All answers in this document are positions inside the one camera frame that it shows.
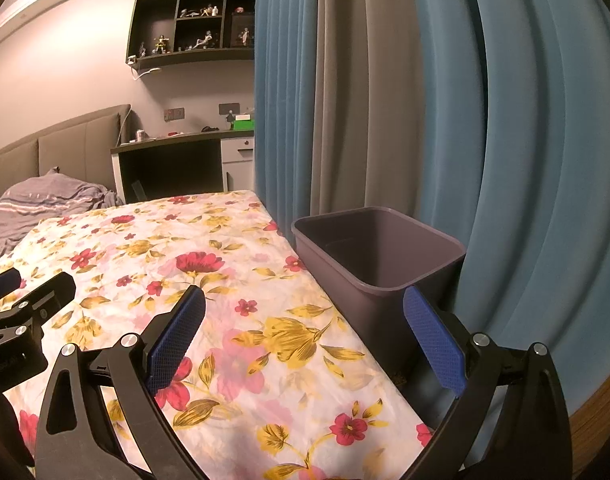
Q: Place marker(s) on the row of small figurines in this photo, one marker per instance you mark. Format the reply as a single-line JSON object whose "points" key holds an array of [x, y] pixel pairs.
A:
{"points": [[205, 40]]}

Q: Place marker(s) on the padded bed headboard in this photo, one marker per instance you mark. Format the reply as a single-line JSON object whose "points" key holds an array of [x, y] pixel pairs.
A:
{"points": [[70, 145]]}

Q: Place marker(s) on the dark desk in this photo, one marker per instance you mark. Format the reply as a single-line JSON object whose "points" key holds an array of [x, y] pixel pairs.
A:
{"points": [[170, 165]]}

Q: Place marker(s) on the blue curtain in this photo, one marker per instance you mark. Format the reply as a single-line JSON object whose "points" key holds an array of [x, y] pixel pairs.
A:
{"points": [[535, 160], [285, 85]]}

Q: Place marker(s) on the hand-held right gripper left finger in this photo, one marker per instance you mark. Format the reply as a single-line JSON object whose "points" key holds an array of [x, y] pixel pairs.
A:
{"points": [[177, 340]]}

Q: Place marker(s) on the grey striped blanket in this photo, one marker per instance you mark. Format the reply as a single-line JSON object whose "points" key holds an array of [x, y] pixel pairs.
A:
{"points": [[40, 195]]}

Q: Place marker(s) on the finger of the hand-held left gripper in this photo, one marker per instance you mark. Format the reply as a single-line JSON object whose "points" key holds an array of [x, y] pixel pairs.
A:
{"points": [[2, 284], [50, 292]]}

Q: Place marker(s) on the white drawer cabinet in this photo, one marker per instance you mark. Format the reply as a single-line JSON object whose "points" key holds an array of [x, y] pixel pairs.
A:
{"points": [[237, 170]]}

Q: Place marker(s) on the grey curtain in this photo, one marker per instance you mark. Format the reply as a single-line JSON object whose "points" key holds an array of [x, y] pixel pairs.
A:
{"points": [[365, 85]]}

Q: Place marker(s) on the dark wall shelf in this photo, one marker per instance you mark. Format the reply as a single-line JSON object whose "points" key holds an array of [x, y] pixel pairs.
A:
{"points": [[155, 20]]}

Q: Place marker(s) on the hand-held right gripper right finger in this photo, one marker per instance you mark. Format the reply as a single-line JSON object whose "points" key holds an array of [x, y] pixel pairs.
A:
{"points": [[435, 345]]}

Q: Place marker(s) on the green box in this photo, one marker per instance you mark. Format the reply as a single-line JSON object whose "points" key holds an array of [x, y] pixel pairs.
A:
{"points": [[245, 124]]}

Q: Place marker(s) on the floral tablecloth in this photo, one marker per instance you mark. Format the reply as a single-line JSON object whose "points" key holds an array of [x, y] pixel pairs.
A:
{"points": [[265, 285]]}

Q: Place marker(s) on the grey plastic bin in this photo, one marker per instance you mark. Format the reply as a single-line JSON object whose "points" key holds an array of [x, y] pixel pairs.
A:
{"points": [[355, 300]]}

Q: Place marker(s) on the wall socket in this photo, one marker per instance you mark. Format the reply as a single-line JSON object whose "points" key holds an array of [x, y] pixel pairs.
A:
{"points": [[174, 113], [229, 108]]}

